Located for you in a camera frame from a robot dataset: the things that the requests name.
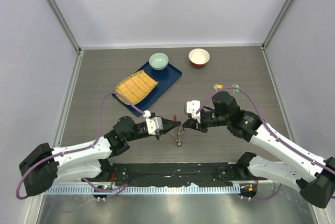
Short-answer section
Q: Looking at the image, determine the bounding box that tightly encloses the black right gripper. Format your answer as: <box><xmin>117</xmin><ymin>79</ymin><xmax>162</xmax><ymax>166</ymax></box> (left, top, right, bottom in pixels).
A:
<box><xmin>183</xmin><ymin>110</ymin><xmax>230</xmax><ymax>133</ymax></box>

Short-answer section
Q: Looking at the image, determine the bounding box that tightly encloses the keyring bunch with tags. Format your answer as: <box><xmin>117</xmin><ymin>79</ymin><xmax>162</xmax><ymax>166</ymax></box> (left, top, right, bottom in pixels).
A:
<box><xmin>170</xmin><ymin>125</ymin><xmax>184</xmax><ymax>147</ymax></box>

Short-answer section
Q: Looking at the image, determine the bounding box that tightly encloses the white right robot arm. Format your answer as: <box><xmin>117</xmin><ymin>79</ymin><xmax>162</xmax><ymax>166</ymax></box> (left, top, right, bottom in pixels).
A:
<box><xmin>183</xmin><ymin>90</ymin><xmax>334</xmax><ymax>209</ymax></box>

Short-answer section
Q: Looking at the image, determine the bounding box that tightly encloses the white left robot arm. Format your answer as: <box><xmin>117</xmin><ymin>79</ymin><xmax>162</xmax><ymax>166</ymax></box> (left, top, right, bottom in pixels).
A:
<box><xmin>16</xmin><ymin>116</ymin><xmax>181</xmax><ymax>199</ymax></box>

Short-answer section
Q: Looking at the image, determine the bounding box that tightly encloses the key with yellow tag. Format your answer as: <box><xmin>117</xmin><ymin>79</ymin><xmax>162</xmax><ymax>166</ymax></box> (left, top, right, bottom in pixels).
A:
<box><xmin>213</xmin><ymin>84</ymin><xmax>224</xmax><ymax>91</ymax></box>

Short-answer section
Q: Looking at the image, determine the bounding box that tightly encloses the woven bamboo plate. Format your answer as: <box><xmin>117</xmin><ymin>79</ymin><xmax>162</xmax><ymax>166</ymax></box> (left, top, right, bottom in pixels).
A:
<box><xmin>115</xmin><ymin>70</ymin><xmax>159</xmax><ymax>105</ymax></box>

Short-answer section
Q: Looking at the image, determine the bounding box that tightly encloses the key with green tag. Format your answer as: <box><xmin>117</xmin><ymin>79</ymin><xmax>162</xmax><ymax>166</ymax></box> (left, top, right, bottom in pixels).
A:
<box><xmin>232</xmin><ymin>84</ymin><xmax>241</xmax><ymax>93</ymax></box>

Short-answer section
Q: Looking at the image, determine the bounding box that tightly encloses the light green bowl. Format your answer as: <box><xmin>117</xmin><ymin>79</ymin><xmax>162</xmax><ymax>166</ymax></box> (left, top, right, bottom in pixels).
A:
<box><xmin>149</xmin><ymin>53</ymin><xmax>169</xmax><ymax>71</ymax></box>

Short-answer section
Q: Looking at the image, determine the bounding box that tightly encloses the red bowl white inside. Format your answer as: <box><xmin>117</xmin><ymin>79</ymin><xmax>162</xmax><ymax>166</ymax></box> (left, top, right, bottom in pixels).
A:
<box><xmin>188</xmin><ymin>48</ymin><xmax>210</xmax><ymax>68</ymax></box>

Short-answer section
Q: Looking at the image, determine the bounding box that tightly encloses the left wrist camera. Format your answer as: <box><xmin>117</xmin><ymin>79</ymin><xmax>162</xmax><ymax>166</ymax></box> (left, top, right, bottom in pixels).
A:
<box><xmin>143</xmin><ymin>110</ymin><xmax>163</xmax><ymax>136</ymax></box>

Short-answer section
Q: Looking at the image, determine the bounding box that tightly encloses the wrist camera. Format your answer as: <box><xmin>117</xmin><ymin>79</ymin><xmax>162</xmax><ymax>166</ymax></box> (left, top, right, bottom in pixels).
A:
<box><xmin>143</xmin><ymin>110</ymin><xmax>163</xmax><ymax>136</ymax></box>
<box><xmin>185</xmin><ymin>100</ymin><xmax>201</xmax><ymax>123</ymax></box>

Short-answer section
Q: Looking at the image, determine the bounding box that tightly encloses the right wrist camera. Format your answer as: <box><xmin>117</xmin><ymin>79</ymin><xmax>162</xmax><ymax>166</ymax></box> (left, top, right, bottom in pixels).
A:
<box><xmin>185</xmin><ymin>100</ymin><xmax>201</xmax><ymax>123</ymax></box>

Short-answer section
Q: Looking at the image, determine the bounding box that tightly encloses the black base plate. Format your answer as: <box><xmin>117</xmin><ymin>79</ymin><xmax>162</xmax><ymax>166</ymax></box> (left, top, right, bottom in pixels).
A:
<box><xmin>109</xmin><ymin>161</ymin><xmax>269</xmax><ymax>187</ymax></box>

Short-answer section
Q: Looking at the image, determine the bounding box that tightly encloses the white slotted cable duct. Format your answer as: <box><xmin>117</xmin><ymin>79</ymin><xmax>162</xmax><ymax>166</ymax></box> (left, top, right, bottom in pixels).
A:
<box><xmin>45</xmin><ymin>184</ymin><xmax>240</xmax><ymax>195</ymax></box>

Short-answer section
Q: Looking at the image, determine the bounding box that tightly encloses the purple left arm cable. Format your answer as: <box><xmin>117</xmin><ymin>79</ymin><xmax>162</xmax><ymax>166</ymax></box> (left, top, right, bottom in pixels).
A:
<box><xmin>16</xmin><ymin>92</ymin><xmax>151</xmax><ymax>199</ymax></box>

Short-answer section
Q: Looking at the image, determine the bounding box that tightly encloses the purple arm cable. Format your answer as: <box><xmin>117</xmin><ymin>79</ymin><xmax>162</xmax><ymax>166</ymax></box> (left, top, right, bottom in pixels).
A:
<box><xmin>16</xmin><ymin>92</ymin><xmax>151</xmax><ymax>199</ymax></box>
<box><xmin>196</xmin><ymin>85</ymin><xmax>335</xmax><ymax>201</ymax></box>

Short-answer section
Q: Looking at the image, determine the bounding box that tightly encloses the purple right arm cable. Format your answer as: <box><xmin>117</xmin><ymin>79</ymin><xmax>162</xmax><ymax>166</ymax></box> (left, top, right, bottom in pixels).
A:
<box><xmin>196</xmin><ymin>85</ymin><xmax>335</xmax><ymax>201</ymax></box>

